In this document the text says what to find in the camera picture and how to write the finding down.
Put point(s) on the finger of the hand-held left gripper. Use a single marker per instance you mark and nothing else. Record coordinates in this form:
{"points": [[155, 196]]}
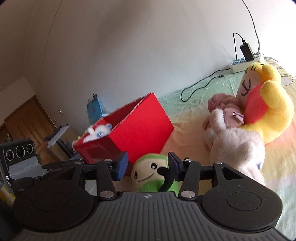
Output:
{"points": [[60, 165]]}

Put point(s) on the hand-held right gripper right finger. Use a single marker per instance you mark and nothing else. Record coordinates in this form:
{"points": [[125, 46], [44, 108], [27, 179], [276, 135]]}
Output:
{"points": [[173, 164]]}

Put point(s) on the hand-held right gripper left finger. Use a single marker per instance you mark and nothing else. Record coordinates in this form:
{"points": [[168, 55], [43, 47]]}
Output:
{"points": [[123, 165]]}

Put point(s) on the green plush toy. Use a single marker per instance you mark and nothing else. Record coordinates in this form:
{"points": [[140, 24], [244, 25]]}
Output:
{"points": [[145, 171]]}

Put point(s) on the red storage box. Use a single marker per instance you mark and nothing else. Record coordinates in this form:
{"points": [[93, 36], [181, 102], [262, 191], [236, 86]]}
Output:
{"points": [[143, 125]]}

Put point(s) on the yellow bear plush toy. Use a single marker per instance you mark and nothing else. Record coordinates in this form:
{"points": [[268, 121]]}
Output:
{"points": [[275, 104]]}

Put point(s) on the small grey table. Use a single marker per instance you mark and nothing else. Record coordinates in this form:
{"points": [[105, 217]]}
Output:
{"points": [[56, 134]]}

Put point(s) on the small white plush toy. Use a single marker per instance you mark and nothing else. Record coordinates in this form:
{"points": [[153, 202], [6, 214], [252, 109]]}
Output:
{"points": [[97, 134]]}

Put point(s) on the wooden wardrobe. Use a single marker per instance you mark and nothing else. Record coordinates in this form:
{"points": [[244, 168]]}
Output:
{"points": [[27, 120]]}

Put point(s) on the large white plush toy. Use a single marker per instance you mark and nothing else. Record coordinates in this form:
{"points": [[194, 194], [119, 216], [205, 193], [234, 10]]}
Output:
{"points": [[233, 148]]}

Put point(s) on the blue packet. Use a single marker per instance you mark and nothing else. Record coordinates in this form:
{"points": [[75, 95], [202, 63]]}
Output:
{"points": [[96, 109]]}

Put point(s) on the pink plush toy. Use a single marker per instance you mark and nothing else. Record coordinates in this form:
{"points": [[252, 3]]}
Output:
{"points": [[222, 102]]}

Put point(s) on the white power strip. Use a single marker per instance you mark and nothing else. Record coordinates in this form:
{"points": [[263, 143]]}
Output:
{"points": [[235, 66]]}

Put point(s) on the black charger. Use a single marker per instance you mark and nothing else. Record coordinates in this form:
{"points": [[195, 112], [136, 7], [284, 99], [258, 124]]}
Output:
{"points": [[247, 52]]}

